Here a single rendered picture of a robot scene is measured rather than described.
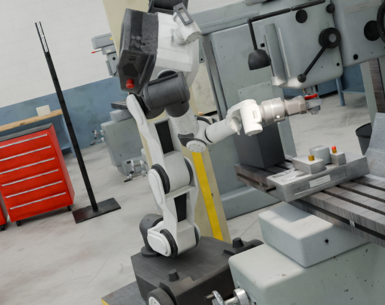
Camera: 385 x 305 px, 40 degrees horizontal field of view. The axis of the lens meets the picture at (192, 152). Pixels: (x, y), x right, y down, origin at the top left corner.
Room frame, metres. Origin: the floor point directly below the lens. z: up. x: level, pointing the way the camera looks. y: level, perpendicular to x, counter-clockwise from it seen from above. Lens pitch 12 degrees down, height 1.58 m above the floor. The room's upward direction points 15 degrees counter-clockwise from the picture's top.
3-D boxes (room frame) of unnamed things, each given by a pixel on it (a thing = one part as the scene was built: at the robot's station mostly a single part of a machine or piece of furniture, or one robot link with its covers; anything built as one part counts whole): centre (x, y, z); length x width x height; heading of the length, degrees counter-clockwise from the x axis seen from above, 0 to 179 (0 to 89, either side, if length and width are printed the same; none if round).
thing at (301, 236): (1.92, -0.47, 0.79); 0.50 x 0.35 x 0.12; 105
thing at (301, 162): (1.93, -0.41, 1.02); 0.15 x 0.06 x 0.04; 13
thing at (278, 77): (1.89, -0.36, 1.45); 0.04 x 0.04 x 0.21; 15
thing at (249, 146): (2.46, -0.31, 1.03); 0.22 x 0.12 x 0.20; 23
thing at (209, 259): (2.44, 0.18, 0.59); 0.64 x 0.52 x 0.33; 29
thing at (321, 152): (1.94, -0.46, 1.03); 0.06 x 0.05 x 0.06; 13
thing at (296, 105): (1.93, -0.38, 1.24); 0.13 x 0.12 x 0.10; 173
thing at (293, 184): (1.94, -0.43, 0.98); 0.35 x 0.15 x 0.11; 103
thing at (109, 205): (5.77, 1.21, 1.06); 0.50 x 0.50 x 2.11; 15
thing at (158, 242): (2.47, 0.19, 0.68); 0.21 x 0.20 x 0.13; 29
